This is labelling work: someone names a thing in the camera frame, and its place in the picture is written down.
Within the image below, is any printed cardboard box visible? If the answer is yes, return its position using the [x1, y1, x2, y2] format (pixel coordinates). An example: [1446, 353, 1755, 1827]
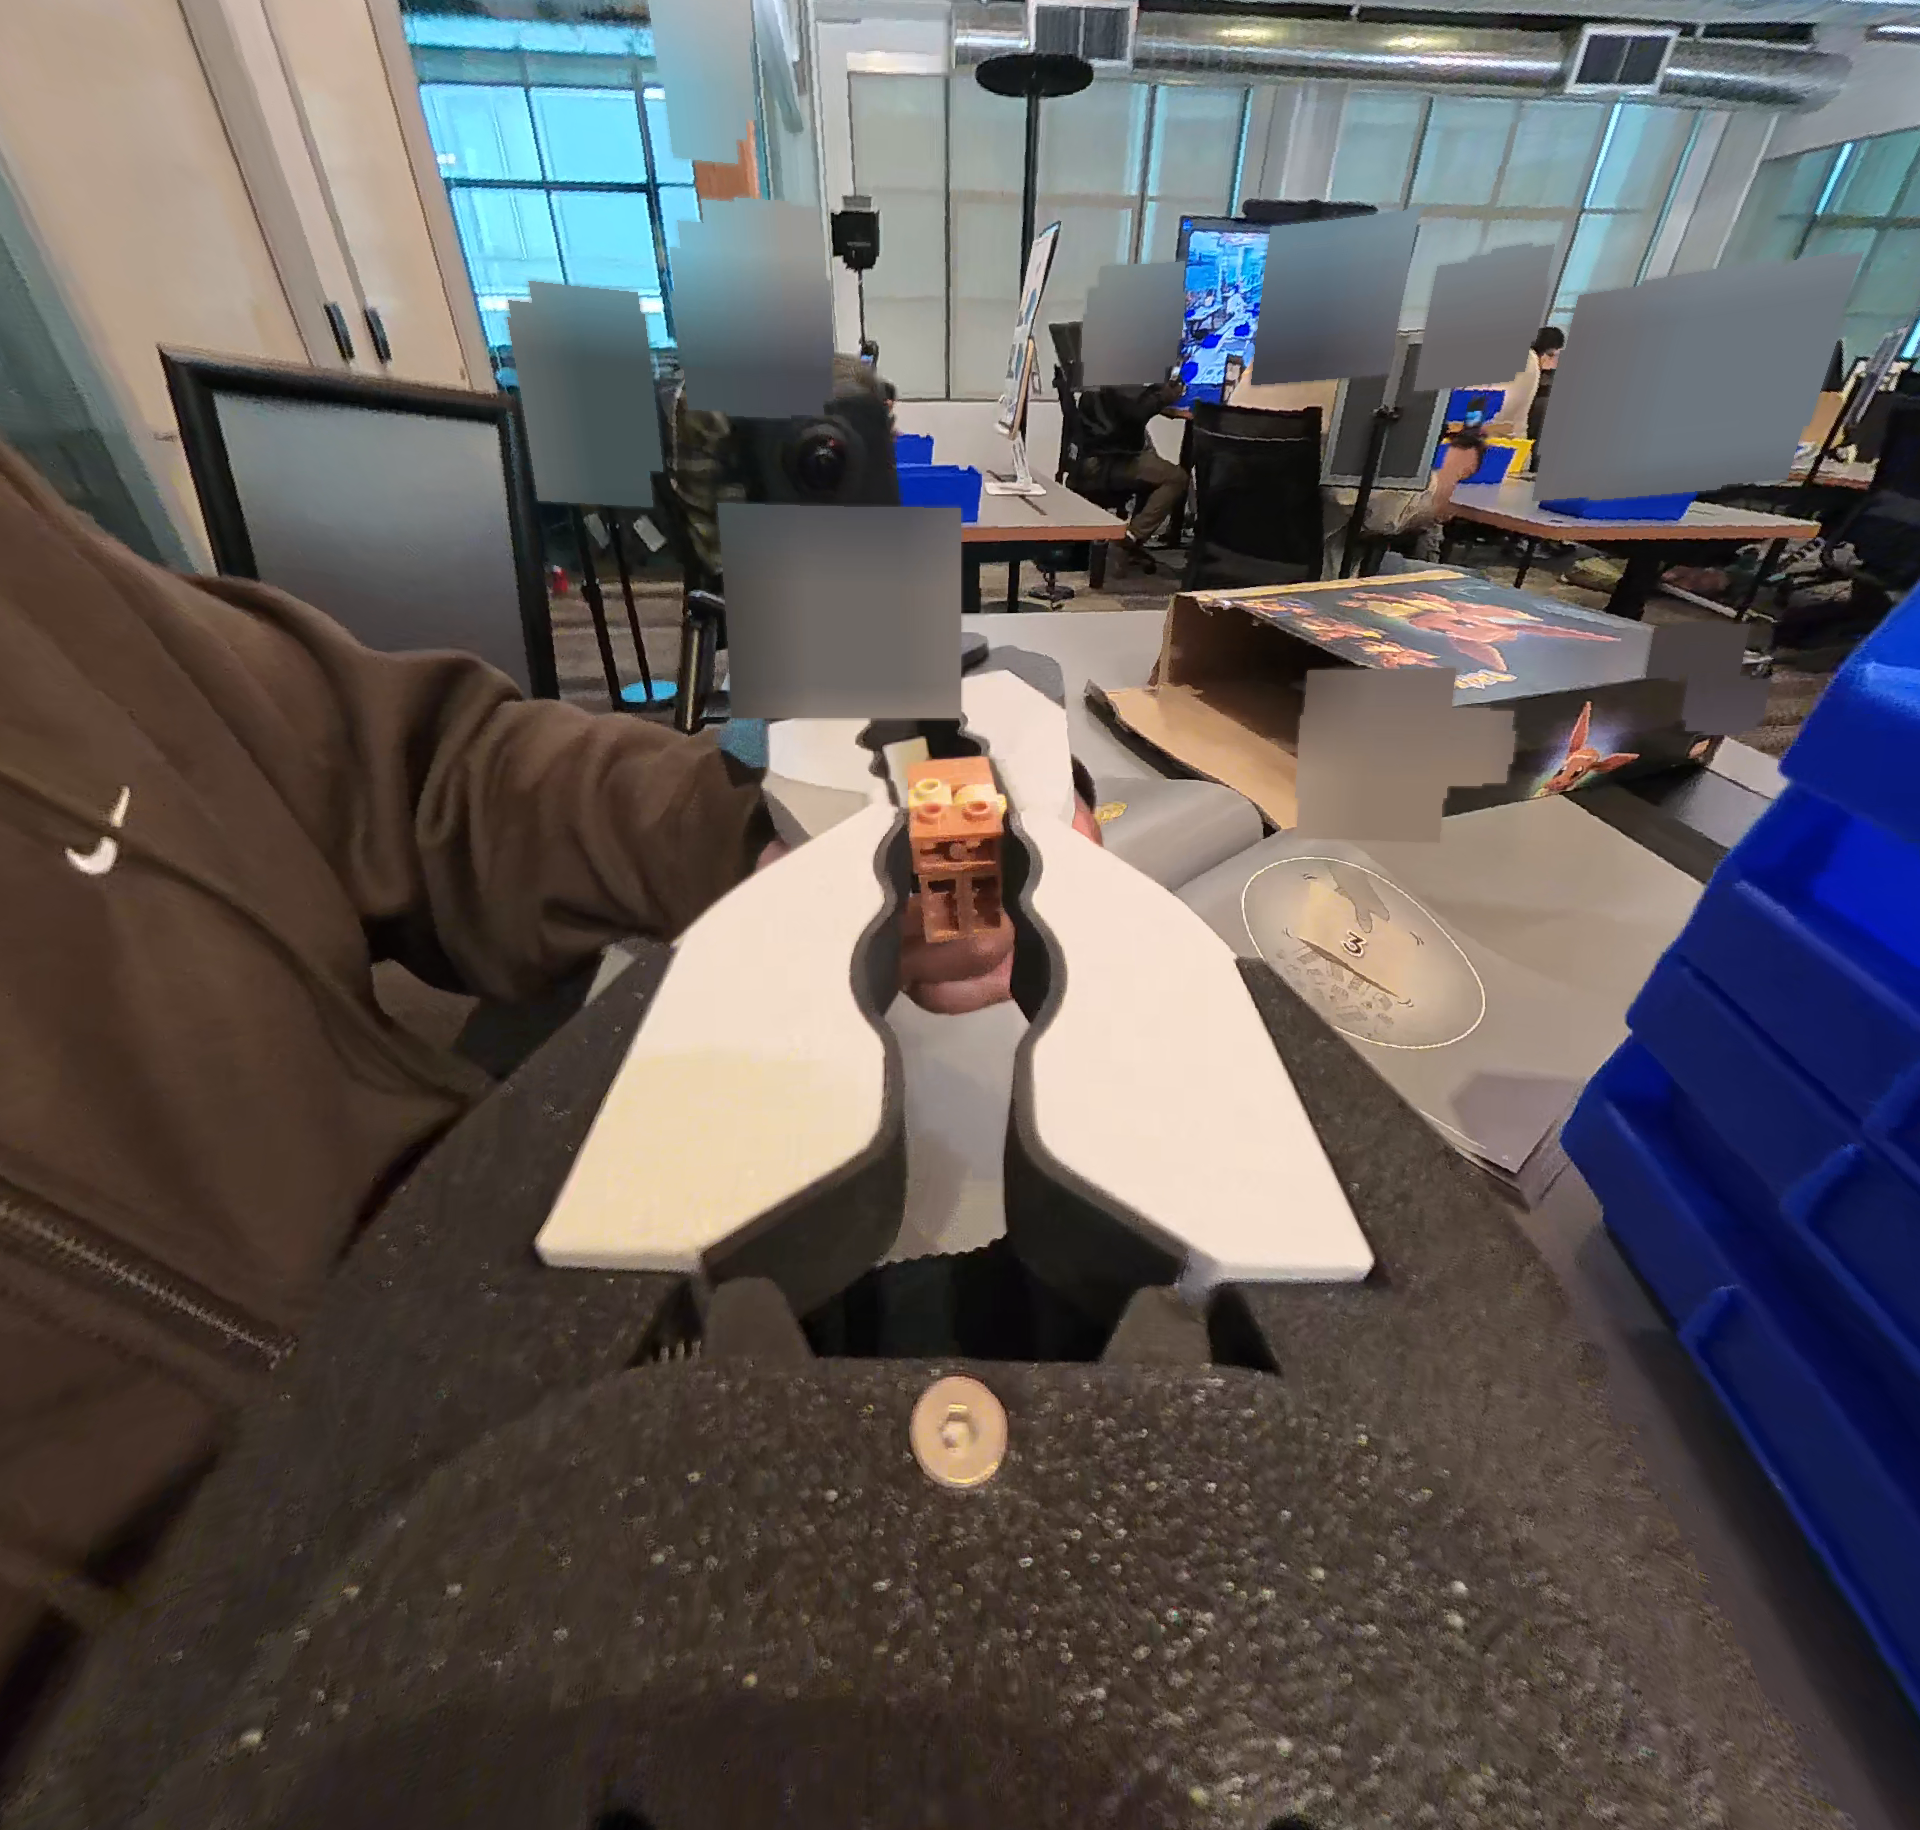
[1085, 569, 1775, 829]

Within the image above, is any wood-edged grey table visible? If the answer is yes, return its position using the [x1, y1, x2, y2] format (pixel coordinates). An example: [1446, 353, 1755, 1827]
[959, 478, 1128, 616]
[1446, 479, 1821, 616]

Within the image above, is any stack of blue plastic bins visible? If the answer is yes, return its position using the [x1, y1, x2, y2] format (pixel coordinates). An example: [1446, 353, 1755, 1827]
[1560, 630, 1920, 1712]

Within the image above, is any black framed grey board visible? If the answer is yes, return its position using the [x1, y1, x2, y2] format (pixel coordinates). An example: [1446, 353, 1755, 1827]
[157, 344, 558, 699]

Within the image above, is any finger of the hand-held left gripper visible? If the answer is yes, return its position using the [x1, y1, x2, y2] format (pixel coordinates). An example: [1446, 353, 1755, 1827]
[763, 718, 905, 853]
[957, 663, 1107, 853]

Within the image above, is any black office chair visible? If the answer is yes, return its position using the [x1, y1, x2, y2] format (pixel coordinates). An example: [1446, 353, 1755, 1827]
[1185, 403, 1328, 594]

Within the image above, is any blue plastic bin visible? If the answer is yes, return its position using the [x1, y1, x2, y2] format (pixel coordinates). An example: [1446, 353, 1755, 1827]
[896, 432, 986, 520]

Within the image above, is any beige cabinet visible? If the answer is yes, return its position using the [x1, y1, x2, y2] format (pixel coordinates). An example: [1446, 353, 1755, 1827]
[141, 0, 488, 383]

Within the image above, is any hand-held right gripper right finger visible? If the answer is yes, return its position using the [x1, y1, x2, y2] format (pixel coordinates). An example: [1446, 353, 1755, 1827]
[1005, 810, 1380, 1299]

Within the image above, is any person's left forearm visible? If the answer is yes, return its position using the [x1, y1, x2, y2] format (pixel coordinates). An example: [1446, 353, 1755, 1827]
[351, 615, 781, 991]

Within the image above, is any grey instruction booklet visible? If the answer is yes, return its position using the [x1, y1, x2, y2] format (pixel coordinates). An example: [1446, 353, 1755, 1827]
[1101, 779, 1712, 1209]

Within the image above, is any black floor lamp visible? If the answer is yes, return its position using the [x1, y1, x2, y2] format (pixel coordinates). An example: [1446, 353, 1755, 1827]
[974, 52, 1095, 398]

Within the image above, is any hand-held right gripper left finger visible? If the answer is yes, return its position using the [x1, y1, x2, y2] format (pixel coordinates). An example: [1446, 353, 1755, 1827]
[531, 808, 908, 1313]

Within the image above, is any white computer monitor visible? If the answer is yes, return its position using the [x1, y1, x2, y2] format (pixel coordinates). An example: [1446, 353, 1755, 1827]
[995, 220, 1067, 494]

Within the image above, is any brown brick assembly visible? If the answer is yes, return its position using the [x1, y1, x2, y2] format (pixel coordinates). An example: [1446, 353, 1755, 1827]
[905, 757, 1010, 946]

